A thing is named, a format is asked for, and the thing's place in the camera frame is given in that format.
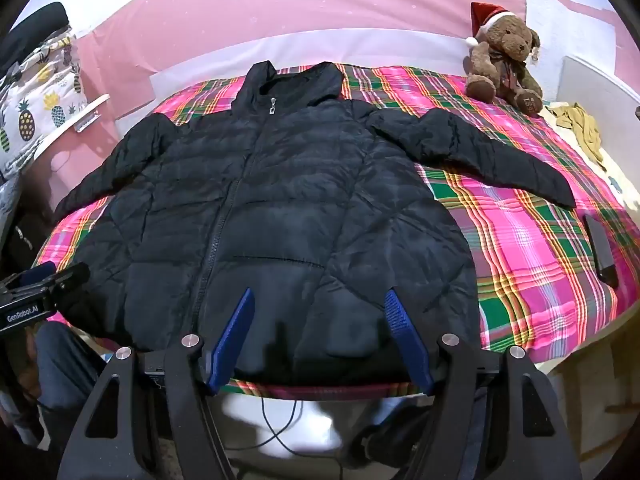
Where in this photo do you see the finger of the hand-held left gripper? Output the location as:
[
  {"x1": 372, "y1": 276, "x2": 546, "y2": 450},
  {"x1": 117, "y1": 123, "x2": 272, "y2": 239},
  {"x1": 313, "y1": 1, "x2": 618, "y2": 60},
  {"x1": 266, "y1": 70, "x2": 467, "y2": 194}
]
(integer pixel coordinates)
[
  {"x1": 20, "y1": 261, "x2": 57, "y2": 286},
  {"x1": 50, "y1": 261, "x2": 92, "y2": 295}
]

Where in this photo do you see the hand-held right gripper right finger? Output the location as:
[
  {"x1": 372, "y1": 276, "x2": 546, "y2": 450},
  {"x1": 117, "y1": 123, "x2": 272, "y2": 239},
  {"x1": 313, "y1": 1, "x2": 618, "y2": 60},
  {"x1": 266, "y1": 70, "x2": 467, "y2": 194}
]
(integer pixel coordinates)
[{"x1": 385, "y1": 288, "x2": 583, "y2": 480}]

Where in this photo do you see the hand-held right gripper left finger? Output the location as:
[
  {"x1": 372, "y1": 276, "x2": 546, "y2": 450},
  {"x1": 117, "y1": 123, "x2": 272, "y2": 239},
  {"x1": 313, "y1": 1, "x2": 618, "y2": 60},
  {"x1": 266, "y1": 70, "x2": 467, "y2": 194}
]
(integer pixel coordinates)
[{"x1": 60, "y1": 288, "x2": 255, "y2": 480}]

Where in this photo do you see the black puffer jacket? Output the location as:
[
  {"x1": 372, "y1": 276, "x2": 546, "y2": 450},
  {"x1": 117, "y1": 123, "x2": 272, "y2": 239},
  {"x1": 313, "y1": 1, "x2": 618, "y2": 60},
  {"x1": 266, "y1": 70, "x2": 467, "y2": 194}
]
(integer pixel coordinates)
[{"x1": 52, "y1": 60, "x2": 578, "y2": 386}]

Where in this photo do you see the black bag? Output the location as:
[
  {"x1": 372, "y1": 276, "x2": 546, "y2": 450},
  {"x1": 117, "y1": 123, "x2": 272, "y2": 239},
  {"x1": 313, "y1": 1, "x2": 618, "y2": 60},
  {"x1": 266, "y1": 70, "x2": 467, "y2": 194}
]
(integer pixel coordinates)
[{"x1": 0, "y1": 200, "x2": 56, "y2": 281}]

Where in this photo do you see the person's leg in jeans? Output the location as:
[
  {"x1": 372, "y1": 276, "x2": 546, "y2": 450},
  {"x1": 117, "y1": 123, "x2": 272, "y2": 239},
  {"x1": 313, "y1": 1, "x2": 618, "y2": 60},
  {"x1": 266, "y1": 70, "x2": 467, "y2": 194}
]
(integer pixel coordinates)
[{"x1": 30, "y1": 320, "x2": 116, "y2": 411}]

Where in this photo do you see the pink green plaid blanket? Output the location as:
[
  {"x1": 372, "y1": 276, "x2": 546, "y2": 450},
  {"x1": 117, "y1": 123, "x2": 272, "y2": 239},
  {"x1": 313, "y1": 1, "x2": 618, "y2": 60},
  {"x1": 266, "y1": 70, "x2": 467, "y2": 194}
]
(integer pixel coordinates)
[{"x1": 35, "y1": 62, "x2": 640, "y2": 401}]

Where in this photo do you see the pineapple print pillow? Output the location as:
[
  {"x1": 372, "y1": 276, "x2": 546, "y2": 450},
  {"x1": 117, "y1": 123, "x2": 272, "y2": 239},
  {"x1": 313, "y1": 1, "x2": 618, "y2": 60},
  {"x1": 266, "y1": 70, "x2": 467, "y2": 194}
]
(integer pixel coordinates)
[{"x1": 0, "y1": 35, "x2": 88, "y2": 181}]

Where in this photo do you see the black phone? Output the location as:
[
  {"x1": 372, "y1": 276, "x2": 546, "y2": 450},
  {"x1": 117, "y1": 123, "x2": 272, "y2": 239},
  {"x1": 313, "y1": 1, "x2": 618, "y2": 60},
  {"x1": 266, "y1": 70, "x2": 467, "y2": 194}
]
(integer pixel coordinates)
[{"x1": 582, "y1": 214, "x2": 620, "y2": 288}]

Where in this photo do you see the black cloth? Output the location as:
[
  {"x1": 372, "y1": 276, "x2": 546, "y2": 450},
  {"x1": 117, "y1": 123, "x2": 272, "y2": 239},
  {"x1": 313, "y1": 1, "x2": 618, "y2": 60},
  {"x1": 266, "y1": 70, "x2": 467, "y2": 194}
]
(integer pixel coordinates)
[{"x1": 0, "y1": 2, "x2": 71, "y2": 71}]

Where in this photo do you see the yellow cloth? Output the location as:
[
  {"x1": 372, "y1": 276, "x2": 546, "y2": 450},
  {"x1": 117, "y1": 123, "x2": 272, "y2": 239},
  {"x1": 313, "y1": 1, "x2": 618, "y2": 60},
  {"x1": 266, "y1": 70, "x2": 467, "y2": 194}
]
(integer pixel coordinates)
[{"x1": 545, "y1": 102, "x2": 608, "y2": 171}]

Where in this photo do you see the brown teddy bear santa hat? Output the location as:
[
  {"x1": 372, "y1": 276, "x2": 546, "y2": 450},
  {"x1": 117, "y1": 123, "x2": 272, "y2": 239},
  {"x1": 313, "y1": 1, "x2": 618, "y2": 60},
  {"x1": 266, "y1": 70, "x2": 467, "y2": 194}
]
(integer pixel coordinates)
[{"x1": 464, "y1": 2, "x2": 545, "y2": 116}]

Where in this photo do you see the white headboard panel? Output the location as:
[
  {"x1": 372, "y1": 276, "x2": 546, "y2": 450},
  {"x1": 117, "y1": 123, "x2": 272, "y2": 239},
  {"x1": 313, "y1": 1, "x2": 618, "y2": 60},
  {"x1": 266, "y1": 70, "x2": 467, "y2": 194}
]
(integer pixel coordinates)
[{"x1": 557, "y1": 55, "x2": 640, "y2": 126}]

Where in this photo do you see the black cable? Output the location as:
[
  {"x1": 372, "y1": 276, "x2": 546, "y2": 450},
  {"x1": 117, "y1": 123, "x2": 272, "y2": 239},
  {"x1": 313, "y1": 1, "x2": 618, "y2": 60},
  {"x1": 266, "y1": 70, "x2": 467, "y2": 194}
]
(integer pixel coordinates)
[{"x1": 260, "y1": 395, "x2": 351, "y2": 480}]

